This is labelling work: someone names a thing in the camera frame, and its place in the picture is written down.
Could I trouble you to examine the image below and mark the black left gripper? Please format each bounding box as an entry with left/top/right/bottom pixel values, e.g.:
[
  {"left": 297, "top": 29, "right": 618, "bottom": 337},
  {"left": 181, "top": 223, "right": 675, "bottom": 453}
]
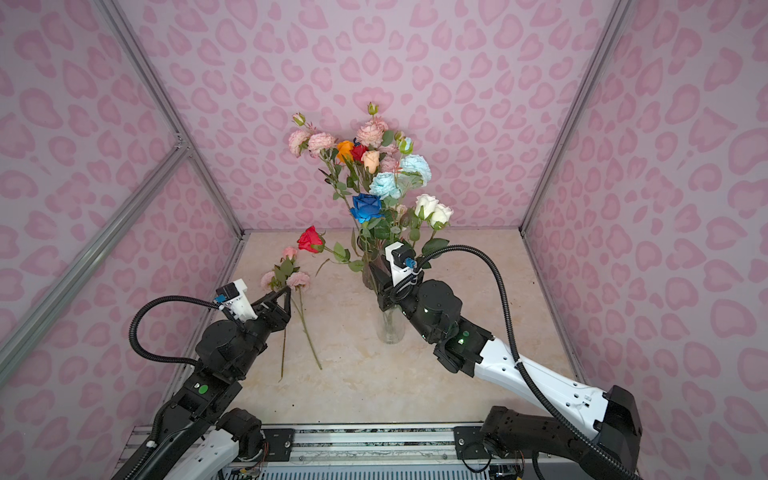
[{"left": 232, "top": 285, "right": 290, "bottom": 380}]

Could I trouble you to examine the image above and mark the clear frosted glass vase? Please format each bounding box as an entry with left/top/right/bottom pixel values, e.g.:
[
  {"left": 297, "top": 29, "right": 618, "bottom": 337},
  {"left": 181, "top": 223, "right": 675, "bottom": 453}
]
[{"left": 376, "top": 306, "right": 406, "bottom": 345}]

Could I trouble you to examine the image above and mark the pink carnation spray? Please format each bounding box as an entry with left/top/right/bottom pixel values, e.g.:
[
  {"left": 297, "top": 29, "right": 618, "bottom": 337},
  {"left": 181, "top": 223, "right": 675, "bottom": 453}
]
[
  {"left": 260, "top": 267, "right": 323, "bottom": 371},
  {"left": 288, "top": 112, "right": 361, "bottom": 229}
]

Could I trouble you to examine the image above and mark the white artificial rose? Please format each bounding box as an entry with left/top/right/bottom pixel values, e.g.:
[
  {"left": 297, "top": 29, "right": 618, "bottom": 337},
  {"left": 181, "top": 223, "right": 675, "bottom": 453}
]
[{"left": 407, "top": 194, "right": 453, "bottom": 256}]

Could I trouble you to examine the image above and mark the light blue carnation spray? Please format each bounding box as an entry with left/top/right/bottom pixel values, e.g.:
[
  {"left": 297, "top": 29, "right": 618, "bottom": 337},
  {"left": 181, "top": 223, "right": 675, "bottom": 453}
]
[{"left": 368, "top": 136, "right": 433, "bottom": 241}]

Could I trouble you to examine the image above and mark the peach artificial rose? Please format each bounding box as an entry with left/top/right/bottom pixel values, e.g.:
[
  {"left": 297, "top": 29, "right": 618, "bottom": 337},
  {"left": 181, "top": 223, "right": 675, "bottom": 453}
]
[{"left": 361, "top": 150, "right": 380, "bottom": 183}]

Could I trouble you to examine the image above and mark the small red artificial rose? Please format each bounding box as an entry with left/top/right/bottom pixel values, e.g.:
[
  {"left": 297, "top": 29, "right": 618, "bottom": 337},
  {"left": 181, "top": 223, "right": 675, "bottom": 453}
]
[{"left": 351, "top": 143, "right": 368, "bottom": 182}]

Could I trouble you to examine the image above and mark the orange artificial rose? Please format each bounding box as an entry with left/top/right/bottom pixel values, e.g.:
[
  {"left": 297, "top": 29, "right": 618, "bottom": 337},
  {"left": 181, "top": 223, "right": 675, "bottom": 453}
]
[{"left": 335, "top": 140, "right": 361, "bottom": 181}]

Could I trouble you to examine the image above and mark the pink rosebud spray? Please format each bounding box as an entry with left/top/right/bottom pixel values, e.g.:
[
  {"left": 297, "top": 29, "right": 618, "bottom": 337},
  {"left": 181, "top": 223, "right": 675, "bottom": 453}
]
[{"left": 355, "top": 102, "right": 389, "bottom": 150}]

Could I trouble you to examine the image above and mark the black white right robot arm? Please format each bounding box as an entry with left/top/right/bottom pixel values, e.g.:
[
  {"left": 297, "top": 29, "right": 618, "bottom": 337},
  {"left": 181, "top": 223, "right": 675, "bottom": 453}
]
[{"left": 371, "top": 245, "right": 643, "bottom": 479}]

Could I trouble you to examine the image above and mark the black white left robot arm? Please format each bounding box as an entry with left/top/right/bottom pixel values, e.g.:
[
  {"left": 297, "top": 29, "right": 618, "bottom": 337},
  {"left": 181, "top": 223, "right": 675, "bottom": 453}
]
[{"left": 113, "top": 287, "right": 291, "bottom": 479}]

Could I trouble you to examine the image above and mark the small pink rosebud stem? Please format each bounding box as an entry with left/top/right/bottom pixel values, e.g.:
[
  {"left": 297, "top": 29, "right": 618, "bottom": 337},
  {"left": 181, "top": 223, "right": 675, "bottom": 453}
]
[{"left": 274, "top": 246, "right": 299, "bottom": 290}]

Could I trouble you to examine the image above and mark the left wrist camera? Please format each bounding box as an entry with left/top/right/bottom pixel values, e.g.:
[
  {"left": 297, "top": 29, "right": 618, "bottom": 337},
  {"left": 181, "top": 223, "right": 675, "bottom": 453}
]
[{"left": 214, "top": 279, "right": 257, "bottom": 322}]

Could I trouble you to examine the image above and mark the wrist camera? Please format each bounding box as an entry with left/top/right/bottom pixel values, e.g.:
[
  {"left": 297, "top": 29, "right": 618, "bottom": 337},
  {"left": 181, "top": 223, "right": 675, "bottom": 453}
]
[
  {"left": 214, "top": 279, "right": 257, "bottom": 322},
  {"left": 384, "top": 242, "right": 421, "bottom": 291}
]

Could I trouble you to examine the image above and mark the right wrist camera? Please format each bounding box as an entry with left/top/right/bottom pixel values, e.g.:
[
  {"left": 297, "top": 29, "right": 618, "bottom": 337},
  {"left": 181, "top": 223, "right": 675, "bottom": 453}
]
[{"left": 384, "top": 242, "right": 421, "bottom": 291}]

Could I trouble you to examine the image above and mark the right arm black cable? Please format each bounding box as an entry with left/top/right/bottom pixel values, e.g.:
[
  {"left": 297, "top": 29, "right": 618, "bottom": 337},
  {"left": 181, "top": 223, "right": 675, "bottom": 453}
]
[{"left": 413, "top": 244, "right": 646, "bottom": 480}]

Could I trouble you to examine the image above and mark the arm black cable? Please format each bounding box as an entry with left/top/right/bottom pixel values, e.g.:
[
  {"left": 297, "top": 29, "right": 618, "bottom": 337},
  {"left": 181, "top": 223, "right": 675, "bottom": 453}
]
[
  {"left": 413, "top": 244, "right": 646, "bottom": 480},
  {"left": 128, "top": 295, "right": 223, "bottom": 368}
]

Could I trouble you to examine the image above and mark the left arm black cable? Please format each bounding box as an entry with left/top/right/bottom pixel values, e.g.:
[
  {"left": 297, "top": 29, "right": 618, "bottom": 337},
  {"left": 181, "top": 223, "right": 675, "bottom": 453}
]
[{"left": 128, "top": 295, "right": 223, "bottom": 368}]

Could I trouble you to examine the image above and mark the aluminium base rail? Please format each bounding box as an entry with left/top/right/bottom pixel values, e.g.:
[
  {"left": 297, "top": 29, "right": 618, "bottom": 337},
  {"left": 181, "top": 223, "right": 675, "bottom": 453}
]
[{"left": 110, "top": 422, "right": 625, "bottom": 480}]

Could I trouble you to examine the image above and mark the aluminium frame left diagonal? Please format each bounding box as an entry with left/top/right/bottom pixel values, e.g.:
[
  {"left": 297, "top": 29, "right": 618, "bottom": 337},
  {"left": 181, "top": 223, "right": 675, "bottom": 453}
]
[{"left": 1, "top": 142, "right": 188, "bottom": 385}]

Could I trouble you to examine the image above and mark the aluminium frame left post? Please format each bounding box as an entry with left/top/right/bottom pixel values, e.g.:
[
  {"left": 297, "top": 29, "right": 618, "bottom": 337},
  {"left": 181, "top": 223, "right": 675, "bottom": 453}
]
[{"left": 93, "top": 0, "right": 246, "bottom": 240}]

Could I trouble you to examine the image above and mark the aluminium frame post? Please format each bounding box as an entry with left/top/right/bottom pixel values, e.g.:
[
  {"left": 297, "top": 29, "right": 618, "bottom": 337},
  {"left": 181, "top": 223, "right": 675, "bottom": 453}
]
[
  {"left": 519, "top": 0, "right": 636, "bottom": 239},
  {"left": 93, "top": 0, "right": 246, "bottom": 240}
]

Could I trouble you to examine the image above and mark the aluminium frame right post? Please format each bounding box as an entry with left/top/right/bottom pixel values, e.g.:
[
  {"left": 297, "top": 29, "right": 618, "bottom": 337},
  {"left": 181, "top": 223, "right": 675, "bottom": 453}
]
[{"left": 519, "top": 0, "right": 636, "bottom": 239}]

